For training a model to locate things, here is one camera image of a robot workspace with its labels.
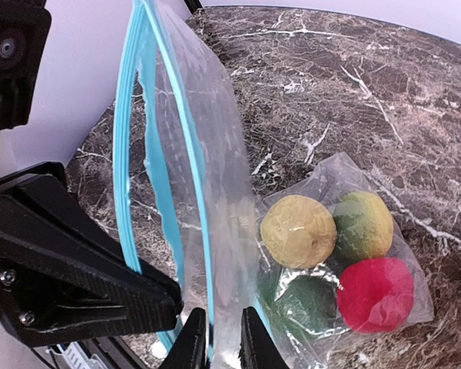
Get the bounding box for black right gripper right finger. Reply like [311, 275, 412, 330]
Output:
[240, 307, 288, 369]

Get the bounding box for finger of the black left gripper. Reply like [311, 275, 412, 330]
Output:
[0, 162, 183, 346]

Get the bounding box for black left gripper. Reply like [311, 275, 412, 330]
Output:
[0, 0, 51, 132]

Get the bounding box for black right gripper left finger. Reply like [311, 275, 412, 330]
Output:
[167, 307, 206, 369]

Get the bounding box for dark green toy pepper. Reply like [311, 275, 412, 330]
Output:
[258, 275, 337, 337]

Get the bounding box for large clear zip bag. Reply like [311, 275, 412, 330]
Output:
[257, 152, 434, 368]

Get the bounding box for red toy apple large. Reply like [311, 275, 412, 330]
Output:
[337, 258, 414, 334]

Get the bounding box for small clear zip bag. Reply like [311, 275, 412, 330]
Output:
[113, 1, 258, 368]

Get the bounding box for white slotted cable duct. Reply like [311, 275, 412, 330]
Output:
[57, 342, 91, 369]

